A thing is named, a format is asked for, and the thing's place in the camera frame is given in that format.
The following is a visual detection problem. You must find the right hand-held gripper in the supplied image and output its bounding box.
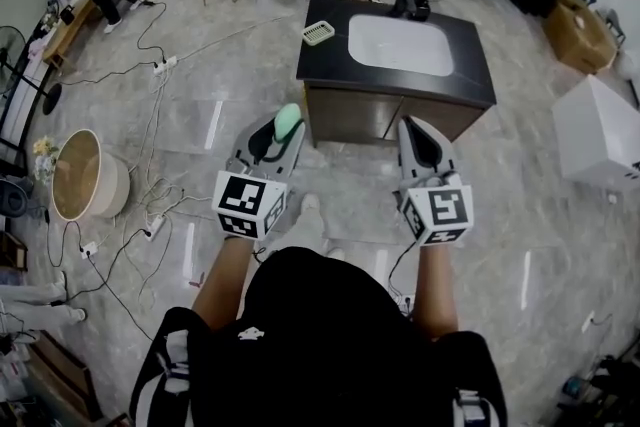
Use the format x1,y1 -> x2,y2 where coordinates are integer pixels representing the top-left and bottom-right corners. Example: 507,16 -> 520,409
392,115 -> 475,247

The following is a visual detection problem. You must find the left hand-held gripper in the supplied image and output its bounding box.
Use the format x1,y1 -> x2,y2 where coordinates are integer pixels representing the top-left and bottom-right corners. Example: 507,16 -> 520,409
211,114 -> 307,242

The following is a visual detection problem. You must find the pale green soap dish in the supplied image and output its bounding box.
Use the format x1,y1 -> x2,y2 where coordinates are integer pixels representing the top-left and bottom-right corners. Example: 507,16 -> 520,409
301,20 -> 337,48

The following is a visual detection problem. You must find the person's right forearm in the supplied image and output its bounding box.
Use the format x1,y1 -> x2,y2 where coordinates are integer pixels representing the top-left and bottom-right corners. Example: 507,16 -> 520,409
408,242 -> 461,342

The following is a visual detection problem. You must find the person's left forearm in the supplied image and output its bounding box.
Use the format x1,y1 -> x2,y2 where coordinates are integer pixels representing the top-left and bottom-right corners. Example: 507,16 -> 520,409
191,234 -> 262,332

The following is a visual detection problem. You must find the dark sink cabinet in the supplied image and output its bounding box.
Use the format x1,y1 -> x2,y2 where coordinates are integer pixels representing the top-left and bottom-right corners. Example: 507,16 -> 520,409
295,0 -> 498,149

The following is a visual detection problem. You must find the white sink basin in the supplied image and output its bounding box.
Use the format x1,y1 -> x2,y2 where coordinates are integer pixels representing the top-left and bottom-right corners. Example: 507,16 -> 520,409
347,13 -> 455,78

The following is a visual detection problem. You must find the person's light trouser leg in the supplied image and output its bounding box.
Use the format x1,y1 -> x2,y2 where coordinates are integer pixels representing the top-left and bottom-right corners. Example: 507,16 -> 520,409
273,193 -> 347,262

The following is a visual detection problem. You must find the black faucet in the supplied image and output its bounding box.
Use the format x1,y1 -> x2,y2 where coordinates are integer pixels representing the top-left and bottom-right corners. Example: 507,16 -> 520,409
388,0 -> 432,23

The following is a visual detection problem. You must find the white box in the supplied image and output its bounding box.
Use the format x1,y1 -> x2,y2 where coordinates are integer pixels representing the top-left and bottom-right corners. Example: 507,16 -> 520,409
551,74 -> 640,192

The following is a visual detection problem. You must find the cardboard box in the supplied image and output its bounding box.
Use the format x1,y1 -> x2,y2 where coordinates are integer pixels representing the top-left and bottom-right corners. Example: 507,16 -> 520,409
541,0 -> 620,76

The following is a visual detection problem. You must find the person's black shirt torso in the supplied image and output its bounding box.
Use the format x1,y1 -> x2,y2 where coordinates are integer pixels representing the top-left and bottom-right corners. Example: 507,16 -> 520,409
128,246 -> 509,427

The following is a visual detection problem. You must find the low wooden bench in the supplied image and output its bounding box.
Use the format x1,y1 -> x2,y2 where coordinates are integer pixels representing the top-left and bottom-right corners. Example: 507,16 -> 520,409
41,0 -> 100,70

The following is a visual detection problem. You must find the bunch of yellow flowers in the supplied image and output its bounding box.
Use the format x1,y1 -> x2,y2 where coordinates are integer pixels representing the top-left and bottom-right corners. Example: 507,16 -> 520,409
31,135 -> 62,187

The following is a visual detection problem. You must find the black standing fan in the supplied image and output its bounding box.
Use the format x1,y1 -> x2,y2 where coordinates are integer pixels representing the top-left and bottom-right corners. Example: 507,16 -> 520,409
0,24 -> 64,117

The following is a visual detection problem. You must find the wooden cabinet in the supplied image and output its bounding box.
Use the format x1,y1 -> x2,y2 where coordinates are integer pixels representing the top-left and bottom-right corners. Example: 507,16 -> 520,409
23,328 -> 105,422

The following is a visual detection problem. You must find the white floor cable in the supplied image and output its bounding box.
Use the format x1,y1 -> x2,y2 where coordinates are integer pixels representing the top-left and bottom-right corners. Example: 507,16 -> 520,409
119,73 -> 214,311

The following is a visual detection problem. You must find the black floor cable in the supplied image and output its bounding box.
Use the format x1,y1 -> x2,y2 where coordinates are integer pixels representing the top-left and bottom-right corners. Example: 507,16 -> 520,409
58,0 -> 168,87

